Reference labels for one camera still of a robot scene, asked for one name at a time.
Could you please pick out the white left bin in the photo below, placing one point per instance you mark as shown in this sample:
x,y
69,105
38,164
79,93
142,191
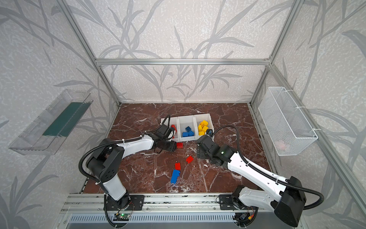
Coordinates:
x,y
177,131

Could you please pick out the white wire mesh basket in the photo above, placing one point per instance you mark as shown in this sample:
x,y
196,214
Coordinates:
x,y
285,121

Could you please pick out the left circuit board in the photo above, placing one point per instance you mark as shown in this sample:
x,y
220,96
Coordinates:
x,y
119,217

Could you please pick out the white middle bin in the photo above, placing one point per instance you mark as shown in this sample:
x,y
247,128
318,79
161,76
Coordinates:
x,y
187,121

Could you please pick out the clear acrylic wall shelf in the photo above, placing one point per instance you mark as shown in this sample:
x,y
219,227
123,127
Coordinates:
x,y
46,134

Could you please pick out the white bin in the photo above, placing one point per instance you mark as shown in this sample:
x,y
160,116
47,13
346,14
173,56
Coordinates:
x,y
187,121
198,118
177,131

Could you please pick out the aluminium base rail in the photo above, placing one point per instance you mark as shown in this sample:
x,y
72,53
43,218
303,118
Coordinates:
x,y
155,203

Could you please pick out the blue long brick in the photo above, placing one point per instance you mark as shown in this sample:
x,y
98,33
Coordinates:
x,y
175,175

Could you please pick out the pink object in basket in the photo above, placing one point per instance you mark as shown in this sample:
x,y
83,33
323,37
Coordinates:
x,y
281,145

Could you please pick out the white right bin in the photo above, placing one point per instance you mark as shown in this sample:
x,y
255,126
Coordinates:
x,y
198,118

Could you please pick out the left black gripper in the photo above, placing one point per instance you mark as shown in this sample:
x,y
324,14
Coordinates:
x,y
167,144

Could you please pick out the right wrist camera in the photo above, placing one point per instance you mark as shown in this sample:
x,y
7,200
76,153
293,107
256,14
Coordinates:
x,y
209,132

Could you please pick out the red small brick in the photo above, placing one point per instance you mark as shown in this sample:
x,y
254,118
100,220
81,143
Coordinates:
x,y
189,159
177,166

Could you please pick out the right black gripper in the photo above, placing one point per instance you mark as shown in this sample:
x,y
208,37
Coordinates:
x,y
202,150

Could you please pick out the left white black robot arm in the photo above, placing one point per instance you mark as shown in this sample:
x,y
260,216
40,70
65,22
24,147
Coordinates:
x,y
102,162

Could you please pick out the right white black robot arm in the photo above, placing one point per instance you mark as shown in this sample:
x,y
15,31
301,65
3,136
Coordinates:
x,y
286,198

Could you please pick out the red hollow brick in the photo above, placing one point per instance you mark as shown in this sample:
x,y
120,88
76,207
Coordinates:
x,y
179,145

